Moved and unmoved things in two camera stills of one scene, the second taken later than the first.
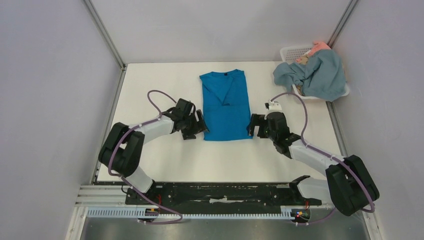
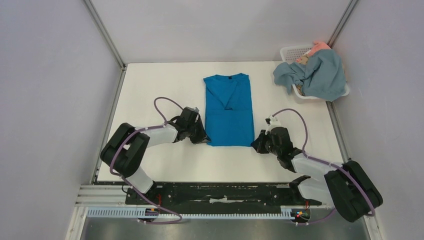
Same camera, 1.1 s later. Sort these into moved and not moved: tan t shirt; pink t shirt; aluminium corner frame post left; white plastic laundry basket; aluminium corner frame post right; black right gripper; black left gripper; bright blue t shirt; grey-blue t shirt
Moved: bright blue t shirt; black left gripper; black right gripper
Not moved: white plastic laundry basket; aluminium corner frame post left; pink t shirt; aluminium corner frame post right; grey-blue t shirt; tan t shirt
